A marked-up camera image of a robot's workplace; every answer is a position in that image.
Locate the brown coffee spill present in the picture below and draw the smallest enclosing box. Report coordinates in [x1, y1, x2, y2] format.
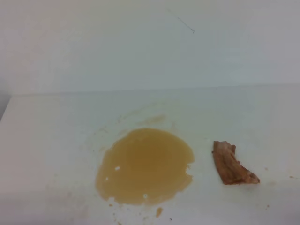
[95, 128, 195, 205]

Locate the brown stained wet rag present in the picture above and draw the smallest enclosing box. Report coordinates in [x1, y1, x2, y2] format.
[212, 141, 260, 185]

